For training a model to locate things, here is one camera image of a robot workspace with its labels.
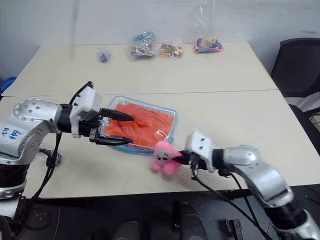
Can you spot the black office chair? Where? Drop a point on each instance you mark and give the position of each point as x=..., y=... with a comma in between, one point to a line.
x=297, y=70

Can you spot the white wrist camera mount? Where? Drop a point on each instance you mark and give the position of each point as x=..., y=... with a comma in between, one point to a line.
x=86, y=100
x=200, y=146

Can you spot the orange cloth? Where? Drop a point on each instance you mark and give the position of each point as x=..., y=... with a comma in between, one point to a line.
x=150, y=122

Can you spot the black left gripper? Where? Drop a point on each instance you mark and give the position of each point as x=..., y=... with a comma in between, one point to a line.
x=93, y=131

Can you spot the small black block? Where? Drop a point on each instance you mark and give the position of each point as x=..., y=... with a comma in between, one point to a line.
x=233, y=227

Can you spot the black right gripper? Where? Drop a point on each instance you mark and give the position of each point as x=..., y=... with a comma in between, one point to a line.
x=194, y=160

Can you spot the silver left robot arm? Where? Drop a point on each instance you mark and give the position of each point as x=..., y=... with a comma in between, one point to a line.
x=32, y=112

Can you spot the clear bag of colourful trinkets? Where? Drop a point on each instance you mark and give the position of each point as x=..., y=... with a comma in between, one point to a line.
x=142, y=46

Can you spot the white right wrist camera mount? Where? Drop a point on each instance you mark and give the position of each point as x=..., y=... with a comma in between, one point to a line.
x=200, y=146

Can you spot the pink plush toy charm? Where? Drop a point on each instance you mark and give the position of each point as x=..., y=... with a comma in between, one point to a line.
x=162, y=156

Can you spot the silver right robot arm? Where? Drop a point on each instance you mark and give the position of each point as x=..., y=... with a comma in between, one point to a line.
x=262, y=175

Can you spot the blue plastic object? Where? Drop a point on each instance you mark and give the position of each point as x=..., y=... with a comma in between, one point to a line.
x=6, y=84

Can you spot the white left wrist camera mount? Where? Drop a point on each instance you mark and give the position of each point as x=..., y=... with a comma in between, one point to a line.
x=86, y=100

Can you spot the clear plastic pouch blue trim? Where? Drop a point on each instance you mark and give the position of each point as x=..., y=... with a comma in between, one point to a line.
x=163, y=134

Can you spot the small clear bag blue item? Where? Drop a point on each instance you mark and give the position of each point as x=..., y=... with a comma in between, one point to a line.
x=103, y=56

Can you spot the dark rounded shape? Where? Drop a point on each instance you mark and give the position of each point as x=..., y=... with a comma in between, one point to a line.
x=188, y=220

